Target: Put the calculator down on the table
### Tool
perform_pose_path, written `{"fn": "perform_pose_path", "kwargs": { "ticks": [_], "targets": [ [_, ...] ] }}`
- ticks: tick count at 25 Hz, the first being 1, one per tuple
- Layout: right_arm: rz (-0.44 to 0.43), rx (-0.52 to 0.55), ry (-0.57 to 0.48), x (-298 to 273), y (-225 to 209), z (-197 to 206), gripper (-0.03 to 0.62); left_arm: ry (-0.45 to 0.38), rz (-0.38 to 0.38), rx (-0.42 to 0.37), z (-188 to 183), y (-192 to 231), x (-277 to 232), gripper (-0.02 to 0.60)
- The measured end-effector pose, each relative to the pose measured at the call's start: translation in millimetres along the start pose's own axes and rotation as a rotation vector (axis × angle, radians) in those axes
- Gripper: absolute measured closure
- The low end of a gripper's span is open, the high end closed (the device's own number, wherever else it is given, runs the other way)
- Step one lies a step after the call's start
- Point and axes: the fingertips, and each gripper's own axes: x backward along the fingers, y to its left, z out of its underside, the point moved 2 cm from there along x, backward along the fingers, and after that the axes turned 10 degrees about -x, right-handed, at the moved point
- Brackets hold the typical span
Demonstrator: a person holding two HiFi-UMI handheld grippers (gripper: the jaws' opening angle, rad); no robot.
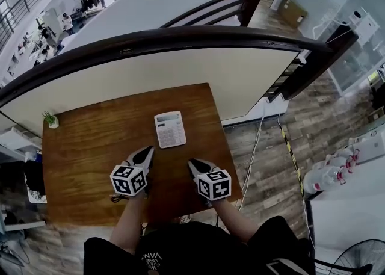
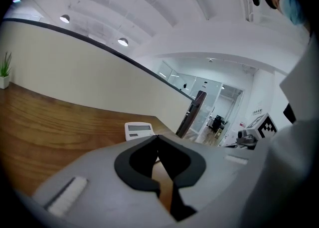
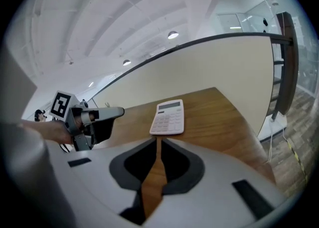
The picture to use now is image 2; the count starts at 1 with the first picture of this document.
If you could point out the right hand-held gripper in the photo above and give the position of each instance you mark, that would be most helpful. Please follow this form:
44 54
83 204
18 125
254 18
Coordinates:
259 129

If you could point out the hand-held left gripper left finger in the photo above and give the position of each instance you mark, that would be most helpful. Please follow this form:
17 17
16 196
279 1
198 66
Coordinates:
129 169

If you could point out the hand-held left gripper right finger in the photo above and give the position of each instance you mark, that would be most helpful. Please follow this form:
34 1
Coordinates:
185 169

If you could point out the white calculator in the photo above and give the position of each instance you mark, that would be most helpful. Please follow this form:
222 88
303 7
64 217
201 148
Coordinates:
139 131

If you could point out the black office chair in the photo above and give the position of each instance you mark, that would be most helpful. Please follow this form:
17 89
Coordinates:
218 123

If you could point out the wooden railing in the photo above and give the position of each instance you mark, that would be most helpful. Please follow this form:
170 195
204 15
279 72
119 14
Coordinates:
192 114

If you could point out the brown wooden table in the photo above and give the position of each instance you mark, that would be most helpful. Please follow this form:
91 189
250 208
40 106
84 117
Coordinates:
49 127

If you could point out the cream partition panel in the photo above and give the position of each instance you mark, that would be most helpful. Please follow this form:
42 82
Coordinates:
74 72

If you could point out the blue face mask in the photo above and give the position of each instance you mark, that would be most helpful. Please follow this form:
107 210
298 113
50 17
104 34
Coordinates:
292 6

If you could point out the round ceiling lamp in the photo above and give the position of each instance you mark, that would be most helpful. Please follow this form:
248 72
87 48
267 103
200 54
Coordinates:
123 41
64 18

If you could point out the small potted plant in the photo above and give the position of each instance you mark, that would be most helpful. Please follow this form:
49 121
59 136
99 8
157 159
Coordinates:
5 72

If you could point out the glass partition wall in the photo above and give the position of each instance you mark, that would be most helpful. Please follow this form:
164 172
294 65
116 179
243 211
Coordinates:
189 82

